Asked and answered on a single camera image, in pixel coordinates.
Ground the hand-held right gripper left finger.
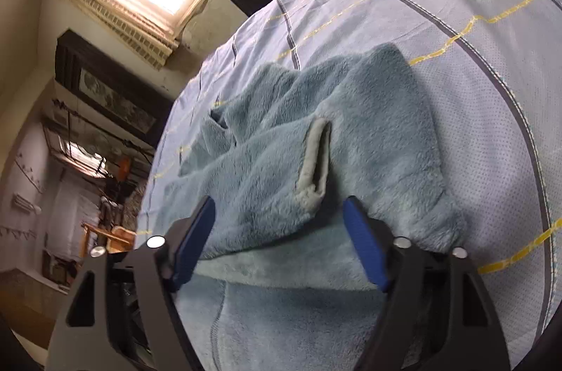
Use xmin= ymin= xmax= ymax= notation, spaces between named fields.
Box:
xmin=46 ymin=195 xmax=217 ymax=371

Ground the wooden chair with cushion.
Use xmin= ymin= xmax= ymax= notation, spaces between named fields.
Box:
xmin=81 ymin=222 xmax=138 ymax=255

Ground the blue striped bedsheet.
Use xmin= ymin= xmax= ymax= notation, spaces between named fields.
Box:
xmin=134 ymin=0 xmax=562 ymax=371

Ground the beige checked curtain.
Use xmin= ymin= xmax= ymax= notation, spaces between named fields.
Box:
xmin=43 ymin=0 xmax=182 ymax=70

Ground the blue fleece garment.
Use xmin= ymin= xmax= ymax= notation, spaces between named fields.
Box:
xmin=149 ymin=43 xmax=468 ymax=371

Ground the black framed painting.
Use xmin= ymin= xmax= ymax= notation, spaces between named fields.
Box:
xmin=55 ymin=29 xmax=175 ymax=148

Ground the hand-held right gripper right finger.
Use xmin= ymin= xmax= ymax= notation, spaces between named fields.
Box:
xmin=342 ymin=195 xmax=512 ymax=371

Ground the ceiling tube light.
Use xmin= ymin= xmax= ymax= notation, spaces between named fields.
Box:
xmin=12 ymin=194 xmax=43 ymax=214

